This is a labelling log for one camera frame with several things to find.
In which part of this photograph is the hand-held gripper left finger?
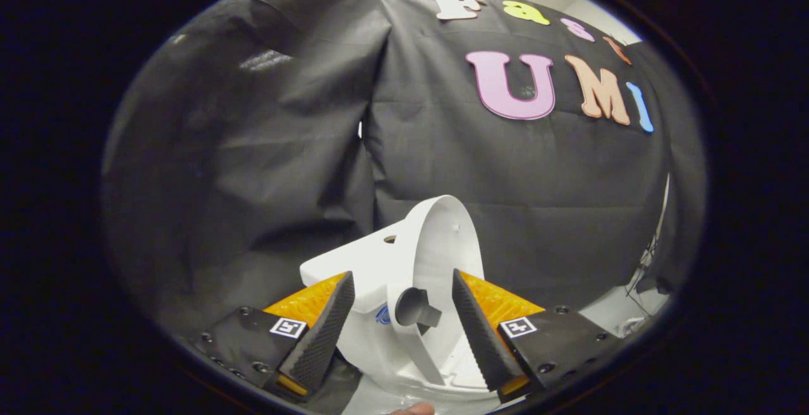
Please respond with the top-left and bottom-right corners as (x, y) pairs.
(190, 270), (356, 403)

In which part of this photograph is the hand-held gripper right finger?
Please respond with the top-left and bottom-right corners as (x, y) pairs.
(451, 268), (624, 404)

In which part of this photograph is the white toilet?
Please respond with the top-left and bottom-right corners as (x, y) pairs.
(299, 195), (506, 403)

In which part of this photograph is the black backdrop cloth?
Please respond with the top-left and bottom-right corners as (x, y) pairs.
(101, 0), (709, 365)

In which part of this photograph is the tangle of black cables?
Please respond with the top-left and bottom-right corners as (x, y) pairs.
(626, 232), (664, 302)

